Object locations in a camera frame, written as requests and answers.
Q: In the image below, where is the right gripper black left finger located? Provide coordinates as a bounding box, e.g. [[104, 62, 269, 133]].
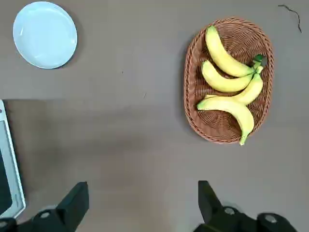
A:
[[0, 181, 90, 232]]

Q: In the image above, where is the oval brown wicker basket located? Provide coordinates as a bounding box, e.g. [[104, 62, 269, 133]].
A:
[[183, 16, 275, 145]]

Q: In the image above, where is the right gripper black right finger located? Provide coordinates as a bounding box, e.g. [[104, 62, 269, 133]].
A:
[[193, 180, 298, 232]]

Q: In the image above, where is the round pale blue plate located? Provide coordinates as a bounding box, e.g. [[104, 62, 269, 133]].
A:
[[13, 1, 78, 70]]

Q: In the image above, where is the yellow banana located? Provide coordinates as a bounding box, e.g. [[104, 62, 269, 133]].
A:
[[204, 72, 264, 106], [201, 60, 264, 93], [205, 25, 265, 78], [197, 96, 255, 146]]

